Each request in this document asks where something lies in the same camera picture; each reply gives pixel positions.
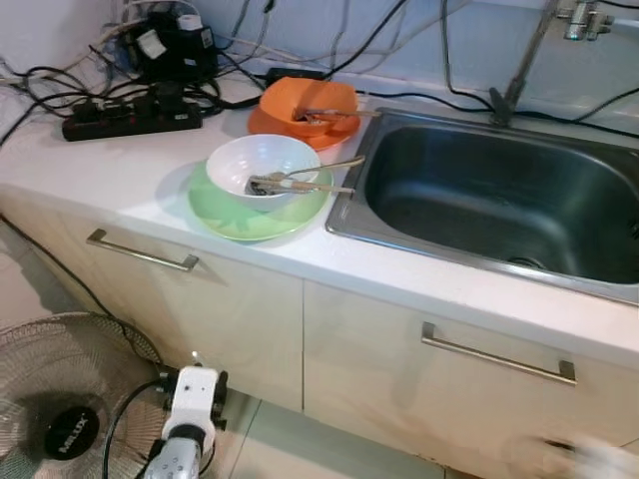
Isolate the green plate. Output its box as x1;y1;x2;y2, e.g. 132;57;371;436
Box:
188;160;333;243

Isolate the silver metal fork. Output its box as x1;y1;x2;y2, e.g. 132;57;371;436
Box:
248;172;355;197

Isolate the white bowl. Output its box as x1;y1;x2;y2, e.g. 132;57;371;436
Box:
206;134;322;201

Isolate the stainless steel kitchen sink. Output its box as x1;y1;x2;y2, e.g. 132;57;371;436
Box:
325;108;639;305

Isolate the cream cabinet door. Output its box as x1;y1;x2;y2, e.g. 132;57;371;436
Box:
0;185;306;412
303;279;639;479

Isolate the black power strip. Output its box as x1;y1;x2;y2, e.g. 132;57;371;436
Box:
62;95;204;142

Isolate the orange plastic plate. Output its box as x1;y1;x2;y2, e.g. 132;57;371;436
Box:
247;105;362;153

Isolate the orange plastic bowl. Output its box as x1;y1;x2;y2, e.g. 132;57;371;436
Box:
261;77;360;139

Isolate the metal utensil in orange bowl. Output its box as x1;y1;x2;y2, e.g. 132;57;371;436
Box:
300;107;380;126

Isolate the black box with white label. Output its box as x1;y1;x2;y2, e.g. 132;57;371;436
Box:
130;12;219;83

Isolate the small flat black power brick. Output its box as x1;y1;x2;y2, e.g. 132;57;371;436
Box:
265;68;327;84

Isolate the grey metal sink faucet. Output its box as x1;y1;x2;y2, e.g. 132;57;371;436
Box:
488;0;625;128

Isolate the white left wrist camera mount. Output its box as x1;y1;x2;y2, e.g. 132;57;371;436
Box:
170;366;221;440

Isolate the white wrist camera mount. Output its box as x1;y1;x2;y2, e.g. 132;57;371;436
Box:
539;434;639;479
170;366;221;440

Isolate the floor fan with wire grille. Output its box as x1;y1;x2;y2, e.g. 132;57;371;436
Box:
0;312;166;479

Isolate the silver bar cabinet handle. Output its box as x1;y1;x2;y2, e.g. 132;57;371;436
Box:
86;229;201;273
420;321;578;387

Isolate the black cable hanging off counter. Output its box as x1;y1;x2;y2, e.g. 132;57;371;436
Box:
0;215;131;335

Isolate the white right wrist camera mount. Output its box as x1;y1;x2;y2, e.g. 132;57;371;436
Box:
539;434;639;479

